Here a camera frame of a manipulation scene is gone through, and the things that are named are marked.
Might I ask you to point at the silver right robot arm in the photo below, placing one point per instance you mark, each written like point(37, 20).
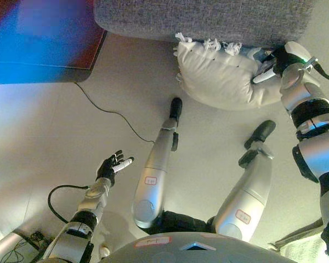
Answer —
point(312, 153)

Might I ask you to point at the silver robot leg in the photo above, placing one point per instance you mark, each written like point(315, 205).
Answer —
point(153, 175)
point(246, 197)

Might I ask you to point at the grey fabric tub sofa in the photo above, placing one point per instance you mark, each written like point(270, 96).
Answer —
point(203, 19)

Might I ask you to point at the grey robot torso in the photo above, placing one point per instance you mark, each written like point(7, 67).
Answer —
point(186, 250)

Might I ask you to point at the white textured cloth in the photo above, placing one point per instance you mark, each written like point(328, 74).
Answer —
point(301, 252)

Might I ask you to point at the black robot pelvis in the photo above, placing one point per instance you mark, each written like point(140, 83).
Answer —
point(181, 222)

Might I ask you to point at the cream fringed throw pillow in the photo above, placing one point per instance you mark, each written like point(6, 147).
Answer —
point(222, 79)

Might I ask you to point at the silver left robot leg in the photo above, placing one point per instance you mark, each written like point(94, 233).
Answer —
point(153, 175)

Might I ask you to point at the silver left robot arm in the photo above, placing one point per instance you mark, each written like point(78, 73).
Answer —
point(90, 202)

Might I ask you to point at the silver right robot leg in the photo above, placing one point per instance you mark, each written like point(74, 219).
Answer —
point(246, 197)

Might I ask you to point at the red-brown wooden cabinet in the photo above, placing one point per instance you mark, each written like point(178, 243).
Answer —
point(44, 41)

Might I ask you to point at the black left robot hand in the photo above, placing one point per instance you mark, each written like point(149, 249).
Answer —
point(107, 168)

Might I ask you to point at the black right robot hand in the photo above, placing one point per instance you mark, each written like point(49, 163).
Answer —
point(286, 59)

